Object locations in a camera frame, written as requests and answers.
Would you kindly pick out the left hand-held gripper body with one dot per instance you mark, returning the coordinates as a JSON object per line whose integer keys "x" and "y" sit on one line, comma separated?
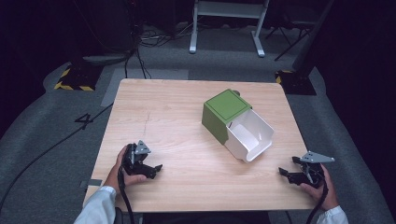
{"x": 129, "y": 158}

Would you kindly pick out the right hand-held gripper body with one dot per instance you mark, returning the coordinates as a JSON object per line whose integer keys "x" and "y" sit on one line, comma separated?
{"x": 314, "y": 174}

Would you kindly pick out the white drawer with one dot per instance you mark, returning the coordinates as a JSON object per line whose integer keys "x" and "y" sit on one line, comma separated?
{"x": 252, "y": 137}

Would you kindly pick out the green drawer box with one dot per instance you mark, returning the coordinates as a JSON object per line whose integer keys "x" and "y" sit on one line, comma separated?
{"x": 222, "y": 109}

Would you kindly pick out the person's right hand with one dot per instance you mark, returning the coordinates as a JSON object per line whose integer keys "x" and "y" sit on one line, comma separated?
{"x": 322, "y": 193}

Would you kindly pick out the person's left hand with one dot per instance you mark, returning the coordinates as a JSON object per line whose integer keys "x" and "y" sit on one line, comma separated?
{"x": 113, "y": 177}

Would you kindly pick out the grey tape piece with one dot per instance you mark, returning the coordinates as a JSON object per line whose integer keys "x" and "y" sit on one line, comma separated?
{"x": 91, "y": 183}

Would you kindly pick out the black yellow striped stand base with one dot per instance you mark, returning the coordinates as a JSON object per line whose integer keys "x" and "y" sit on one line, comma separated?
{"x": 77, "y": 79}
{"x": 295, "y": 82}

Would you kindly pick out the small dark round object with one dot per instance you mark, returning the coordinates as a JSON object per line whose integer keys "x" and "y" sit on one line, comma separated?
{"x": 236, "y": 92}

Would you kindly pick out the black folding stand legs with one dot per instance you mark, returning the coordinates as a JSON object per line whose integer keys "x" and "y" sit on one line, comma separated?
{"x": 291, "y": 37}

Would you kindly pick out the grey metal stand pole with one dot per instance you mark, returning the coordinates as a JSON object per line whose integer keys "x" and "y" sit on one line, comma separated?
{"x": 313, "y": 37}

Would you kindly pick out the dark equipment stand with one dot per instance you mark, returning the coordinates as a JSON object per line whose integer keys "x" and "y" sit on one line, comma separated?
{"x": 106, "y": 28}

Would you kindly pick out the white metal desk frame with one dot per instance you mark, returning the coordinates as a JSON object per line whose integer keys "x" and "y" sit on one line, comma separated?
{"x": 229, "y": 9}

